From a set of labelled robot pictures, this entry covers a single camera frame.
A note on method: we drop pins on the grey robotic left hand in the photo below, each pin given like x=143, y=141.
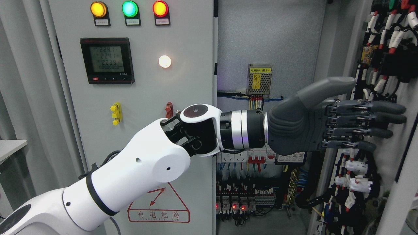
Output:
x=312, y=119

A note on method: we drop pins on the grey cabinet door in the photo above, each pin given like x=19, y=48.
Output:
x=189, y=42
x=396, y=158

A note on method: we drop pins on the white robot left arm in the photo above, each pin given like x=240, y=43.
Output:
x=157, y=154

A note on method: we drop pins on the black surge protector block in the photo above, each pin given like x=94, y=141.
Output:
x=295, y=158

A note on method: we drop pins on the white socket breaker row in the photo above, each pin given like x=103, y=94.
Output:
x=262, y=155

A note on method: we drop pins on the metal mesh power supply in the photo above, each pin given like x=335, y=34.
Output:
x=259, y=79

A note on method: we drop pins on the relay and terminal row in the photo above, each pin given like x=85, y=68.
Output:
x=244, y=196

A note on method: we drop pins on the white lit indicator lamp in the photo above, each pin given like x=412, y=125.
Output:
x=165, y=61

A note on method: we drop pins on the red electric hazard sticker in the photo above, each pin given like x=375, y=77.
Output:
x=160, y=205

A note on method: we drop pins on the red indicator light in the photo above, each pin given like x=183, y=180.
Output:
x=161, y=13

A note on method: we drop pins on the black digital power meter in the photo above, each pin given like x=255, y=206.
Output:
x=108, y=61

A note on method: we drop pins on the green indicator light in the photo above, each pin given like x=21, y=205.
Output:
x=131, y=13

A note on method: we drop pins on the yellow indicator light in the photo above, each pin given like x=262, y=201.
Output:
x=100, y=13

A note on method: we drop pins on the grey curtain left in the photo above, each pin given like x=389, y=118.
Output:
x=36, y=105

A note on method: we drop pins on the white desk corner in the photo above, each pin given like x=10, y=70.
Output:
x=9, y=147

